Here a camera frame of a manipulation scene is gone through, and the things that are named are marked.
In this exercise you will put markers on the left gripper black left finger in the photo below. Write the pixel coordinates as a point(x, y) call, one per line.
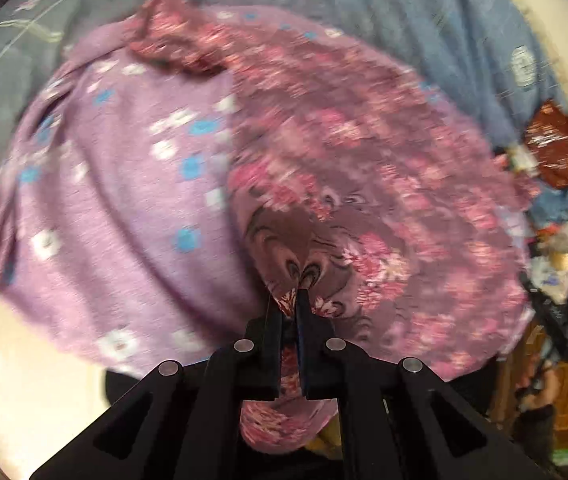
point(178, 422)

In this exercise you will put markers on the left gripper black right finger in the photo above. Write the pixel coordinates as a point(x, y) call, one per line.
point(399, 421)

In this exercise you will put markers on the blue denim garment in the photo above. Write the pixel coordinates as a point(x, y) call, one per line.
point(549, 208)

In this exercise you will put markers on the red shiny plastic bag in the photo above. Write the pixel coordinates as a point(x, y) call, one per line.
point(546, 138)

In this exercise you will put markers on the purple floral bed sheet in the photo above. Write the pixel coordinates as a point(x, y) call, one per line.
point(115, 237)

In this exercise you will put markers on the maroon pink floral garment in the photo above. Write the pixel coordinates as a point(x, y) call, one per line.
point(351, 181)

